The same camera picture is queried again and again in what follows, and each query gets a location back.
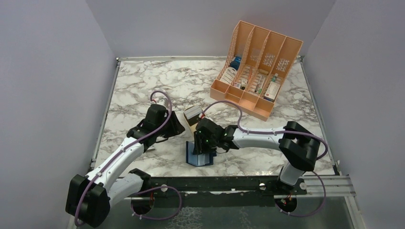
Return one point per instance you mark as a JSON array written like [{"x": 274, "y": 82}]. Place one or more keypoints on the blue leather card holder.
[{"x": 198, "y": 160}]

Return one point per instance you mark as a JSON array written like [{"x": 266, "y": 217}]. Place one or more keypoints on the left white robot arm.
[{"x": 91, "y": 197}]

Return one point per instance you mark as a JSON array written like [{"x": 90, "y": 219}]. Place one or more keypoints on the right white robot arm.
[{"x": 296, "y": 143}]

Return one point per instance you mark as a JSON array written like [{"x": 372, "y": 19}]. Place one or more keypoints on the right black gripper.
[{"x": 199, "y": 148}]

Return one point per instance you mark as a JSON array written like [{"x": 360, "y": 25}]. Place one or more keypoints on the blue round container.
[{"x": 235, "y": 62}]

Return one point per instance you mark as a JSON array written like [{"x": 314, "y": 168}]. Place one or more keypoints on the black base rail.
[{"x": 206, "y": 192}]

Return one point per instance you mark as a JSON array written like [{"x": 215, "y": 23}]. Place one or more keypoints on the orange desk organizer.
[{"x": 264, "y": 53}]

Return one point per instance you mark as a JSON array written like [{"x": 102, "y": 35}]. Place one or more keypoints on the white red box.
[{"x": 272, "y": 90}]

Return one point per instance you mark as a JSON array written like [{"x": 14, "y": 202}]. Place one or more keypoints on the credit cards in tray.
[{"x": 193, "y": 114}]

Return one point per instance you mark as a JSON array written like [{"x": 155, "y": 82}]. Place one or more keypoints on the tan oval tray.
[{"x": 191, "y": 123}]

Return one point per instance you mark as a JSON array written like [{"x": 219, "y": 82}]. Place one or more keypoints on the small items in organizer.
[{"x": 241, "y": 83}]

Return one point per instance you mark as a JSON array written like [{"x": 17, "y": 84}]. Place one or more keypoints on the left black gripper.
[{"x": 176, "y": 127}]

